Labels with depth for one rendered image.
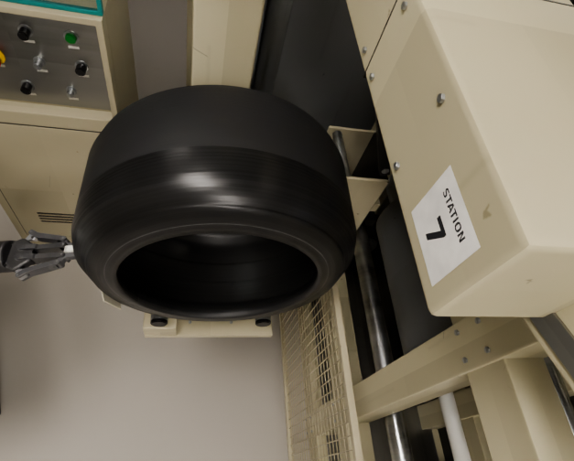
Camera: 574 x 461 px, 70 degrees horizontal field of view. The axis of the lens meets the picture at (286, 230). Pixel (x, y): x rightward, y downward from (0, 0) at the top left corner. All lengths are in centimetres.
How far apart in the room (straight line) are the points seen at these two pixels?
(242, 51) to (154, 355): 151
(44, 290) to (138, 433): 81
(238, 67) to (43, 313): 162
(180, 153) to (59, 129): 101
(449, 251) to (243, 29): 62
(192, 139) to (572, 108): 52
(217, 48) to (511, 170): 66
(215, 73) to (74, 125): 80
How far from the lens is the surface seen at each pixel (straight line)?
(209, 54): 92
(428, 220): 44
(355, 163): 137
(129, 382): 205
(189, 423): 201
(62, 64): 154
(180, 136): 72
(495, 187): 37
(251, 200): 67
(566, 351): 50
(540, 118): 46
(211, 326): 126
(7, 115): 169
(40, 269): 109
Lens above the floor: 199
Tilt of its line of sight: 55 degrees down
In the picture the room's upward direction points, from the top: 22 degrees clockwise
